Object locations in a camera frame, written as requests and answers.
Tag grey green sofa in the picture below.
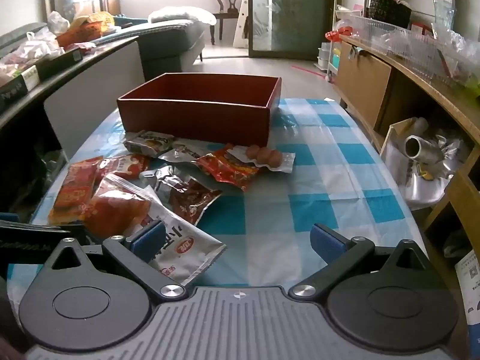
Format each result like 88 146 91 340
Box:
112 17 212 79

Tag white plastic bag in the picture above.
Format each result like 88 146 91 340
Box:
47 10 71 34

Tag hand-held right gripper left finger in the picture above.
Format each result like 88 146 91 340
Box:
43 219 188 302

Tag red cardboard box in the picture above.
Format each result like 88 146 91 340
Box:
116 73 283 148

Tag green white wafer packet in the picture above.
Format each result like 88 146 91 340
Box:
124 130 175 158

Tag dark woven basket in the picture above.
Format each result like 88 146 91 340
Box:
367 0 413 29

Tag orange plastic basket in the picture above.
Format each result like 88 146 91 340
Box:
56 20 103 47

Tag red packet silver edge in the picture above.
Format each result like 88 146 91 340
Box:
195 149 263 192

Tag blue checked tablecloth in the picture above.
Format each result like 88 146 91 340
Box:
7 97 432 308

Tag silver brown snack packet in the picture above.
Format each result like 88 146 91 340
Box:
140 165 224 227

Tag large red white packet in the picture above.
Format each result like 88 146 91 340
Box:
98 154 151 181

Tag silver foil bag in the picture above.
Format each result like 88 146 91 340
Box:
380 116 466 211

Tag dark side table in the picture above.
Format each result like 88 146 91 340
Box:
0 35 145 151

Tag clear plastic tray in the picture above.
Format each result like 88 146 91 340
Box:
339 13 471 85

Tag white pillow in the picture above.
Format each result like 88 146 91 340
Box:
147 5 216 26

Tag wooden cabinet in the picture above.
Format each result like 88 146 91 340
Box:
334 32 480 282

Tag white storage containers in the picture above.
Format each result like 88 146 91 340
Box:
317 41 332 70

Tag yellow plastic basket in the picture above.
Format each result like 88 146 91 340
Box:
87 11 115 27

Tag clear packet orange bread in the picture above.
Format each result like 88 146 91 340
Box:
80 174 158 239

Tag red shiny wrapping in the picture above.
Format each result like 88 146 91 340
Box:
324 26 353 44

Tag black box white label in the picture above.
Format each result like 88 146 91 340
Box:
0 65 40 115
37 47 84 81

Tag clear plastic bag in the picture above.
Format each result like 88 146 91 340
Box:
15 32 64 61

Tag orange red snack packet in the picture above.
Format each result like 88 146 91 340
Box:
49 155 104 226

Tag glass sliding door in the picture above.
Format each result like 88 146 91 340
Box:
247 0 332 61

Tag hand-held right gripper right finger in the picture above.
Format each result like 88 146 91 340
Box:
288 223 432 302

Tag white bread bag red logo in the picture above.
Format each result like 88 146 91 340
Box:
139 191 227 286

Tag pink stick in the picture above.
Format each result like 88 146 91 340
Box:
292 65 331 80

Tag printed cardboard box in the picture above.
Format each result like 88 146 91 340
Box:
454 249 480 346

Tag white step stool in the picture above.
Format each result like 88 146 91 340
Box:
232 0 251 49

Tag white clear snack packet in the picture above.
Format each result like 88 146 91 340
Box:
157 139 214 164

